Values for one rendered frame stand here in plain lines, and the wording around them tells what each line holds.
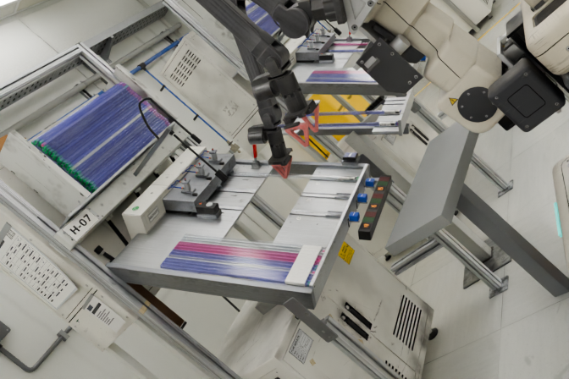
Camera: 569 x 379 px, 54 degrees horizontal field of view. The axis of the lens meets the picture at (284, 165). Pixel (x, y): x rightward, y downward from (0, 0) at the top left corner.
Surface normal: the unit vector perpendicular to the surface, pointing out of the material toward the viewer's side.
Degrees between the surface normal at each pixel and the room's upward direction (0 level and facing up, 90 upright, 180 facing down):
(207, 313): 90
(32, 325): 90
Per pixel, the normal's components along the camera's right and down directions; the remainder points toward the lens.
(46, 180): -0.35, 0.51
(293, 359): 0.57, -0.55
